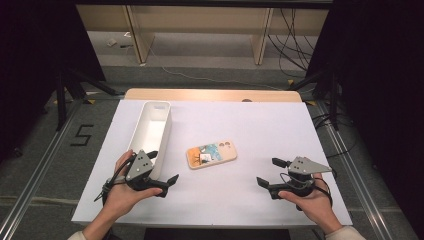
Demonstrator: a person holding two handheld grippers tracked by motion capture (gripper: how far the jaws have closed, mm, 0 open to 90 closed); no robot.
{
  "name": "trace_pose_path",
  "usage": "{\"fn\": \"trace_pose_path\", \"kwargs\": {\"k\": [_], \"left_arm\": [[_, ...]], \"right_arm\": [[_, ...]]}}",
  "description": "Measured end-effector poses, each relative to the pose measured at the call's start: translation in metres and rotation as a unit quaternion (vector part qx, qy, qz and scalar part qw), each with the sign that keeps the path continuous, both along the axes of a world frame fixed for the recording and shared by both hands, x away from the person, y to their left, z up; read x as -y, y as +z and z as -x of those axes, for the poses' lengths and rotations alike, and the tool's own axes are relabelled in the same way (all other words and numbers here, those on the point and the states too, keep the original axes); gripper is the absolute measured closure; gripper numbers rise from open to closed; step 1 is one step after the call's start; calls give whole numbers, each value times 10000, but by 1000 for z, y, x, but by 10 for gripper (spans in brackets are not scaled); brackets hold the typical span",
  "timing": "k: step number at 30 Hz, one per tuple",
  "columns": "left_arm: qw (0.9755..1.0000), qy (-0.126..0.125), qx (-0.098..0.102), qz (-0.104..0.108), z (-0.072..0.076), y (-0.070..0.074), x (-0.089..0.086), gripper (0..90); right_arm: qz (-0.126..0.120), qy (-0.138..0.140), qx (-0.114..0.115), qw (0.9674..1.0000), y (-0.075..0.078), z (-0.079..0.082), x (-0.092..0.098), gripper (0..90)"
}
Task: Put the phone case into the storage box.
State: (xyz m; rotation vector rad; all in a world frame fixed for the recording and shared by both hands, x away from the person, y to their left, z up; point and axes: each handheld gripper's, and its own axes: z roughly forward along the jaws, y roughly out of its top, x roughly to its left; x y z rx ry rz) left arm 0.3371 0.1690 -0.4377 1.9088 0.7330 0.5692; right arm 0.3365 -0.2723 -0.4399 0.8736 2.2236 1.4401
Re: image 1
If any left hand-held gripper black cable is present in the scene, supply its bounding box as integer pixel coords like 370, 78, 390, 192
93, 153, 138, 203

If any right hand-held gripper black cable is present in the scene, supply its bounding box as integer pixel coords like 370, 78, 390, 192
279, 172, 335, 212

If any person's right hand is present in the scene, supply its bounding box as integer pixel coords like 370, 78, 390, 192
277, 172, 335, 234

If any black tripod stand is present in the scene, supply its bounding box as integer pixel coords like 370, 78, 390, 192
286, 70, 342, 132
54, 67, 127, 132

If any white plastic storage box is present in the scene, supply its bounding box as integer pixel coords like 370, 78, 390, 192
127, 100, 173, 181

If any black floor cable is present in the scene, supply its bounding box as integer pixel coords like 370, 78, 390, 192
312, 112, 359, 160

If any light wooden shelf unit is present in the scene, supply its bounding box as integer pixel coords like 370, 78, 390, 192
75, 4, 330, 66

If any white table cover sheet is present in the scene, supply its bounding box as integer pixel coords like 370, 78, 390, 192
71, 99, 354, 228

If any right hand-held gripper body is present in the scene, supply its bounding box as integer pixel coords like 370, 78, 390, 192
268, 156, 334, 201

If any wooden table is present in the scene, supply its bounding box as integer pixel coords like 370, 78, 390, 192
123, 87, 303, 103

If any black curtain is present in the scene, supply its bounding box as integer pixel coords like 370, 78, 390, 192
0, 0, 107, 164
305, 0, 424, 239

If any aluminium floor rail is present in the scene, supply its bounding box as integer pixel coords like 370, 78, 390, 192
315, 99, 413, 240
0, 99, 84, 240

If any hand-held gripper black cable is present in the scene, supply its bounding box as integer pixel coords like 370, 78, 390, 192
93, 153, 138, 203
279, 172, 335, 212

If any person's left hand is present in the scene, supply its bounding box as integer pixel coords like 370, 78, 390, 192
102, 149, 164, 222

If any bundle of black cables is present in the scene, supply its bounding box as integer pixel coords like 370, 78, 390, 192
267, 7, 317, 80

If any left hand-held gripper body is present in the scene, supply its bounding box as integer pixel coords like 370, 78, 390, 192
124, 149, 169, 198

